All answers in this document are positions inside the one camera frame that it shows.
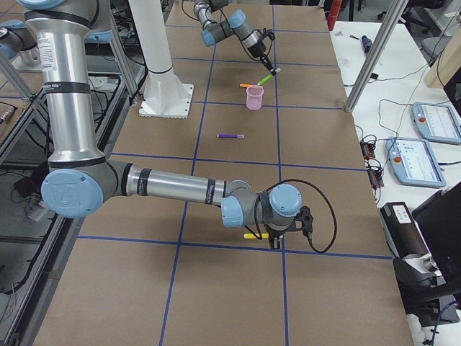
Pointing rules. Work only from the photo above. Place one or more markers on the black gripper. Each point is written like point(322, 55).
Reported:
point(275, 232)
point(258, 50)

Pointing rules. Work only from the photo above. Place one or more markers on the far teach pendant tablet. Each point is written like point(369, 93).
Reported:
point(437, 123)

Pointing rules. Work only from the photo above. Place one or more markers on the teach pendant tablet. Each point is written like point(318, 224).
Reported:
point(437, 123)
point(413, 162)

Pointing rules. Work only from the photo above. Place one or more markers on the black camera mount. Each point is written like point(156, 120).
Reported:
point(266, 33)
point(303, 222)

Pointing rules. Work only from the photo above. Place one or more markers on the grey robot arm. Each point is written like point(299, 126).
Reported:
point(81, 178)
point(216, 27)

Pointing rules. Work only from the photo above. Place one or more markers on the yellow highlighter pen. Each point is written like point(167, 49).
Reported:
point(256, 236)

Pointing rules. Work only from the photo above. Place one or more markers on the green highlighter pen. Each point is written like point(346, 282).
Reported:
point(268, 77)

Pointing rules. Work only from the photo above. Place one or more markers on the pink mesh pen holder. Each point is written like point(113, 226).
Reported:
point(254, 96)

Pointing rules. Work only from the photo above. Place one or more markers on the purple highlighter pen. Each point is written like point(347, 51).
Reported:
point(230, 135)

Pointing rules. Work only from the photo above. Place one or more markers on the black box with label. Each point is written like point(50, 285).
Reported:
point(401, 232)

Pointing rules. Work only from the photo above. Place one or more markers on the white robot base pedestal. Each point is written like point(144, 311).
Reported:
point(164, 95)

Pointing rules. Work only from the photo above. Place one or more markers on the aluminium frame post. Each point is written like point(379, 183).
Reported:
point(391, 19)

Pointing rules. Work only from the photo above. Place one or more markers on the near teach pendant tablet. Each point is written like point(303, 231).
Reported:
point(413, 162)

